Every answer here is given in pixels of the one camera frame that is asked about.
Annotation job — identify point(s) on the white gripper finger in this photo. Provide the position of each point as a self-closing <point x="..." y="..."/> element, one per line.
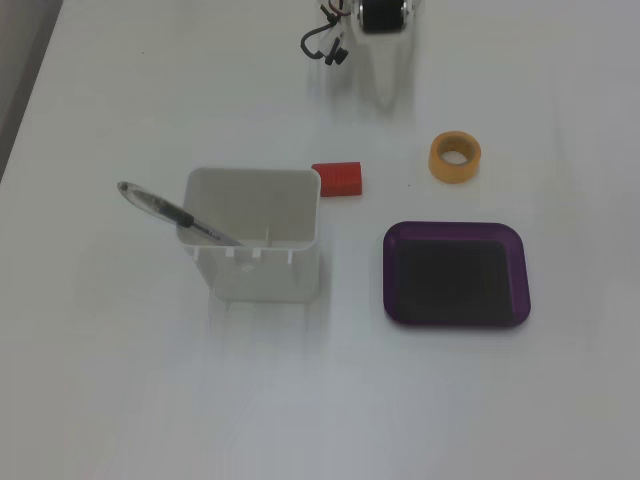
<point x="375" y="55"/>
<point x="402" y="65"/>

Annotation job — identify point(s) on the clear black ballpoint pen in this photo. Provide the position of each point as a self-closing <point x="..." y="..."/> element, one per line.
<point x="160" y="205"/>

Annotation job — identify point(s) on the red ribbed cube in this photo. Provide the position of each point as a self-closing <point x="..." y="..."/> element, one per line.
<point x="341" y="179"/>

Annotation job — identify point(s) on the white plastic box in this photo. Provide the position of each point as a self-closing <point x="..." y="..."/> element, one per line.
<point x="250" y="210"/>

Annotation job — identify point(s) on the purple metal tray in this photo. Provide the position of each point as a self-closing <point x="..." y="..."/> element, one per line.
<point x="452" y="275"/>

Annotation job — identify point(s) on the small black camera module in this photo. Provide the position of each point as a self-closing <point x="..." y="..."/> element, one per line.
<point x="336" y="55"/>

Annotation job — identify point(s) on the yellow tape roll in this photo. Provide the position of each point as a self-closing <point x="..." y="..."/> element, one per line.
<point x="440" y="167"/>

